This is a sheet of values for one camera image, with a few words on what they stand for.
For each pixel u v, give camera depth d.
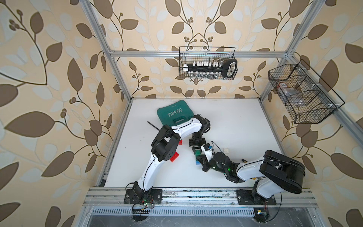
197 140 0.80
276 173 0.45
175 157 0.88
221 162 0.65
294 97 0.70
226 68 0.84
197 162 0.83
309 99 0.72
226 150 0.90
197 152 0.86
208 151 0.75
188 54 0.91
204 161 0.77
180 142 0.94
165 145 0.56
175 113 1.05
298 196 0.74
